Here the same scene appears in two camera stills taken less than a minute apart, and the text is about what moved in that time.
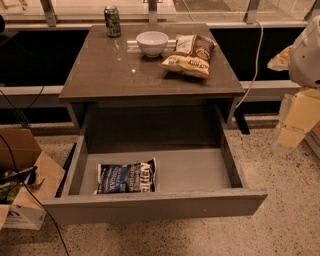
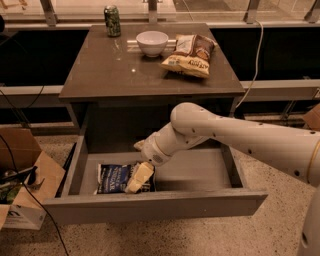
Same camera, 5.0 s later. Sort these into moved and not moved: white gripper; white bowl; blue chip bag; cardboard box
Moved: white gripper
Not moved: cardboard box; blue chip bag; white bowl
